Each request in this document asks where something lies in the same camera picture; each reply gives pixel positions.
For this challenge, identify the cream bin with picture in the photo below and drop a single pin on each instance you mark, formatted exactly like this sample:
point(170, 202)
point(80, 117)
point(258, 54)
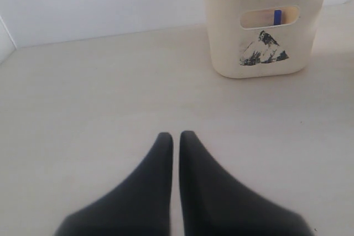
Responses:
point(238, 51)

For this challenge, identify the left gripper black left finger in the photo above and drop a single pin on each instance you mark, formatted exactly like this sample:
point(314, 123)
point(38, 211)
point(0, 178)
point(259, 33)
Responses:
point(140, 205)

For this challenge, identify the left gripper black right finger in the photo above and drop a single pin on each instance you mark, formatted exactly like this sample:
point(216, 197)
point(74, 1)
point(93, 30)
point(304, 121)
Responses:
point(215, 203)

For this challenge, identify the blue-capped tube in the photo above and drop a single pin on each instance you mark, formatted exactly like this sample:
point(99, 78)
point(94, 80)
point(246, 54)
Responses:
point(265, 18)

